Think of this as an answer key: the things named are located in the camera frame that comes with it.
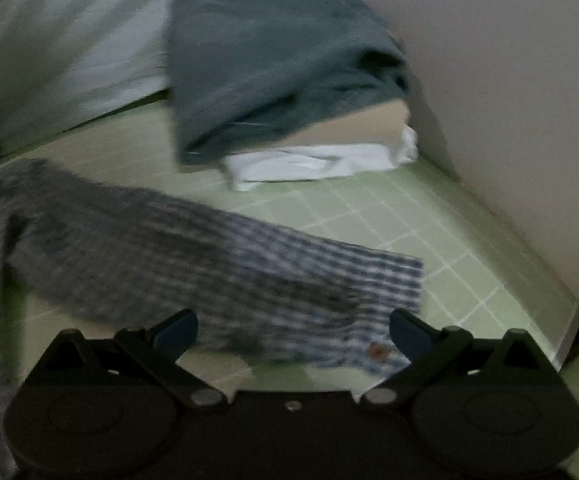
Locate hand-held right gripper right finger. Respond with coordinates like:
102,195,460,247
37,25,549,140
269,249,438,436
358,308,556,411

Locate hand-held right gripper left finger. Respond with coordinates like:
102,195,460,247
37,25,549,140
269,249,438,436
34,308,231,413

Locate blue checked shirt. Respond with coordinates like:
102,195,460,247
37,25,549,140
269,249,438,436
0,157,425,480

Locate folded white garment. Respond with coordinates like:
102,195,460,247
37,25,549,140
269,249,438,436
222,125,419,192

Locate folded beige garment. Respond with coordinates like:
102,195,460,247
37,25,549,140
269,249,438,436
234,96,413,157

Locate white bed board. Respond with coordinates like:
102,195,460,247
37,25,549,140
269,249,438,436
319,0,579,306

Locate folded dark teal garment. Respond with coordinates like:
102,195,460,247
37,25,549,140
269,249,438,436
162,0,413,167

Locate carrot print blanket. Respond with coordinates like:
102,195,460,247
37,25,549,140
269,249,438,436
0,0,320,158

